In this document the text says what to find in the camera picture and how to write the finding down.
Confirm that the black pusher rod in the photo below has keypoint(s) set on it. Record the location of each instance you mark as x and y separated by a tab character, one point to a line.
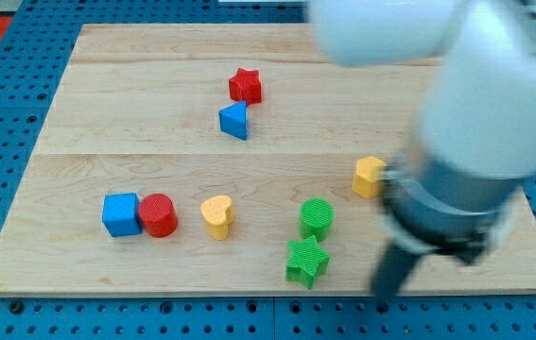
392	271

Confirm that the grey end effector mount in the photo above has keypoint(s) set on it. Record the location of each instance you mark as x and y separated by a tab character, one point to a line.
434	207

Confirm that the green star block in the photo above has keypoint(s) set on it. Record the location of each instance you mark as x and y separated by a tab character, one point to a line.
306	261

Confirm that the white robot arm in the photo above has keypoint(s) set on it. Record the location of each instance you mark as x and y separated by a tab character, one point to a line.
474	142

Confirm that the yellow hexagon block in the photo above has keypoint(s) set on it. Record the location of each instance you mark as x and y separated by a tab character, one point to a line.
367	180

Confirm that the red star block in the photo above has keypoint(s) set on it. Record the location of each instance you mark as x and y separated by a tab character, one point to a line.
246	86

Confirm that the green cylinder block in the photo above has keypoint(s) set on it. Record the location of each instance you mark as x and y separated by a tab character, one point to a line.
315	219

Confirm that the yellow heart block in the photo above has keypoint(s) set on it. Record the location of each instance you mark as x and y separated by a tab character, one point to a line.
217	213

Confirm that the blue triangle block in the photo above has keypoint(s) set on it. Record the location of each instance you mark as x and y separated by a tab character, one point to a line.
233	120

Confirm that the wooden board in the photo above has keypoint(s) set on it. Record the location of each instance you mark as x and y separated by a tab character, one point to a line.
136	111

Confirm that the red cylinder block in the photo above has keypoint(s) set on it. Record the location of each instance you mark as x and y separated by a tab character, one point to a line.
158	216

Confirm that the blue cube block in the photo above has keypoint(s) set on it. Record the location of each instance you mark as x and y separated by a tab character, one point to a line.
119	215

